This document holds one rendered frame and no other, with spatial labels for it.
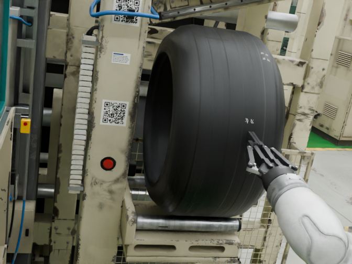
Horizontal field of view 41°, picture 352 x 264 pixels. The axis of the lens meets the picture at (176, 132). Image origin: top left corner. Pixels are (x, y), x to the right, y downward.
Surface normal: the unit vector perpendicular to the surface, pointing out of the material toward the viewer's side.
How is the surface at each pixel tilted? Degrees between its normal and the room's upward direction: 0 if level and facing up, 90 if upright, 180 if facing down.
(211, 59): 39
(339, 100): 90
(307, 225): 49
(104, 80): 90
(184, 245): 90
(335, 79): 90
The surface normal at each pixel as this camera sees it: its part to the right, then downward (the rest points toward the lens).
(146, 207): 0.16, -0.94
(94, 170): 0.21, 0.34
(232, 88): 0.26, -0.26
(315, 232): -0.44, -0.52
